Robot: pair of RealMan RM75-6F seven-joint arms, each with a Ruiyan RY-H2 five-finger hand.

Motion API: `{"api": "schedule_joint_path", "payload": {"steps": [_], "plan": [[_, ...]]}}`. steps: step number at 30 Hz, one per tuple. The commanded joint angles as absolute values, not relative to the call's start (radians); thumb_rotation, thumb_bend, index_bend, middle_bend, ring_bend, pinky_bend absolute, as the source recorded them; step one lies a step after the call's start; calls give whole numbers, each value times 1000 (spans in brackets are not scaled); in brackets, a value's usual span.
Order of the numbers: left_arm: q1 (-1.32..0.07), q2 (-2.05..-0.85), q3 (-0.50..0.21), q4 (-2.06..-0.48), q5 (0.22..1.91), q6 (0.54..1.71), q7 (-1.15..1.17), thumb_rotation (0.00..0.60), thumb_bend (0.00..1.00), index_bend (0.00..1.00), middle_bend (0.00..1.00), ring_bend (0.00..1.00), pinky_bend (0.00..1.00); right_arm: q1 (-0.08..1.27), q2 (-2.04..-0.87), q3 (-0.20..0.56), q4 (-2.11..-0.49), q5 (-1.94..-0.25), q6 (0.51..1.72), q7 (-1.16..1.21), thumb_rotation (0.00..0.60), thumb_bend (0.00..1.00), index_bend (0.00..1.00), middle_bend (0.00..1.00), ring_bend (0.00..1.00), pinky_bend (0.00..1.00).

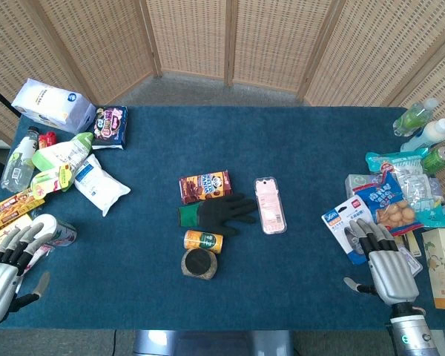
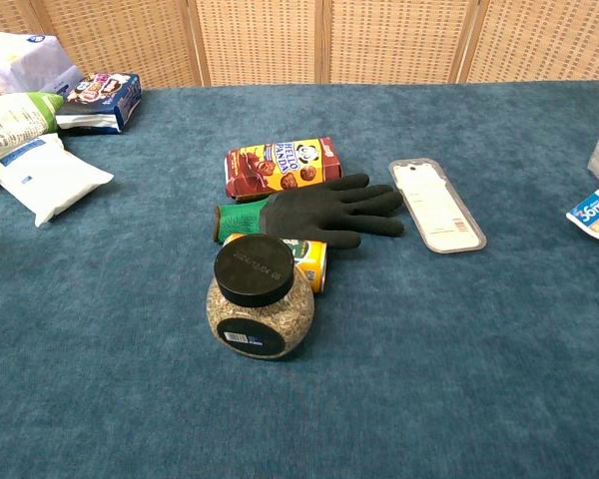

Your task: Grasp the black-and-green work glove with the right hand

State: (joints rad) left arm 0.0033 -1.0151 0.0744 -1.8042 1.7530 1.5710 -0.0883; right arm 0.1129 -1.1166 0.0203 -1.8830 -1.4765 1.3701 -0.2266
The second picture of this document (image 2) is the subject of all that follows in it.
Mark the blue table cloth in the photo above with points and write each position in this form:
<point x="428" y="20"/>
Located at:
<point x="299" y="349"/>

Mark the green and white snack bag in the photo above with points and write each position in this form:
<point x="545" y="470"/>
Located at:
<point x="10" y="122"/>

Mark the large white plastic bag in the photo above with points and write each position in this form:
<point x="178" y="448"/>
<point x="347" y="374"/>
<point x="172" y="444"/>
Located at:
<point x="22" y="62"/>

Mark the clear blister pack with card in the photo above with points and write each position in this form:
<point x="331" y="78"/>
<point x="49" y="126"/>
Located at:
<point x="436" y="204"/>

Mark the blue and white snack bag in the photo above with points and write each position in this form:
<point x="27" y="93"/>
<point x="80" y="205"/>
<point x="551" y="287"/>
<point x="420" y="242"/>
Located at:
<point x="105" y="102"/>

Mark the glass jar with black lid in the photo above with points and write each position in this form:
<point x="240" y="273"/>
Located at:
<point x="259" y="309"/>

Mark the white plastic pouch blue label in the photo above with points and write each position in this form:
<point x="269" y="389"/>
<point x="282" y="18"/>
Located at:
<point x="47" y="177"/>

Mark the white blue 36m package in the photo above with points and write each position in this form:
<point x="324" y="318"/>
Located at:
<point x="596" y="214"/>

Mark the red Hello Panda biscuit box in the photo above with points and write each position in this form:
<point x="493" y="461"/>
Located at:
<point x="279" y="167"/>

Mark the yellow tin can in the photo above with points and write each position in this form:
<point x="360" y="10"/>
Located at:
<point x="310" y="259"/>

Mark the black and green work glove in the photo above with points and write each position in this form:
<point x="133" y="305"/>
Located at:
<point x="309" y="214"/>

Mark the wicker folding screen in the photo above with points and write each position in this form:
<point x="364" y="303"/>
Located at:
<point x="299" y="40"/>

